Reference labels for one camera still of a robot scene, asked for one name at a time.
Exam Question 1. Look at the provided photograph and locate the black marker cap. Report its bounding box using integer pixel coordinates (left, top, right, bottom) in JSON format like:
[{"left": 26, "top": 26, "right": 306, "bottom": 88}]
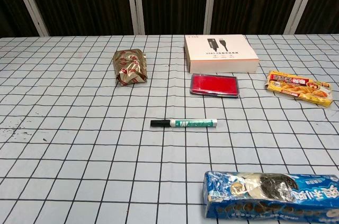
[{"left": 150, "top": 119, "right": 172, "bottom": 129}]

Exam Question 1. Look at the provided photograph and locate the white green marker body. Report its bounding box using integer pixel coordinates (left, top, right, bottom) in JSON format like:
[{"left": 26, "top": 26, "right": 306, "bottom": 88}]
[{"left": 169, "top": 118, "right": 218, "bottom": 129}]

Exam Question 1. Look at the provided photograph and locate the red ink pad case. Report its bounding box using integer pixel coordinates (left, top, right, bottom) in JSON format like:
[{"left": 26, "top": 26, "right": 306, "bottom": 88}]
[{"left": 190, "top": 73, "right": 240, "bottom": 100}]

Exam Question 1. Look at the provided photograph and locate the gold foil snack packet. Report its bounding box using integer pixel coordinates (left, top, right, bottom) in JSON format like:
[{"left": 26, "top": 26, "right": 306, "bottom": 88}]
[{"left": 112, "top": 48, "right": 148, "bottom": 87}]

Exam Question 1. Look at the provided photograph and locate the checkered tablecloth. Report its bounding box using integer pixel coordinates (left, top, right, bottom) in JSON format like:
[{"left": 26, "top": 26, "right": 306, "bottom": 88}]
[{"left": 0, "top": 34, "right": 339, "bottom": 224}]

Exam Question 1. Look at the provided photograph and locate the yellow curry box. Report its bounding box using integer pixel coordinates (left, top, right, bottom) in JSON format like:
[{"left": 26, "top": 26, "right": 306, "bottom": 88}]
[{"left": 264, "top": 69, "right": 333, "bottom": 107}]

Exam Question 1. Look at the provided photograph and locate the blue cookie package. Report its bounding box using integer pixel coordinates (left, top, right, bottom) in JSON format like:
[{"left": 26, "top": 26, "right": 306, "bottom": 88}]
[{"left": 202, "top": 170, "right": 339, "bottom": 219}]

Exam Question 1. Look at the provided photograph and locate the white cable product box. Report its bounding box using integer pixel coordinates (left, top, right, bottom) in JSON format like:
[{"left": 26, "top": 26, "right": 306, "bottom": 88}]
[{"left": 184, "top": 34, "right": 259, "bottom": 74}]

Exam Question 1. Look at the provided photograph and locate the white frame post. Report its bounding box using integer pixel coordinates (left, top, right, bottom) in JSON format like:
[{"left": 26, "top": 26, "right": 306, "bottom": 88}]
[
  {"left": 284, "top": 0, "right": 323, "bottom": 35},
  {"left": 203, "top": 0, "right": 225, "bottom": 35},
  {"left": 124, "top": 0, "right": 146, "bottom": 35},
  {"left": 9, "top": 0, "right": 50, "bottom": 37}
]

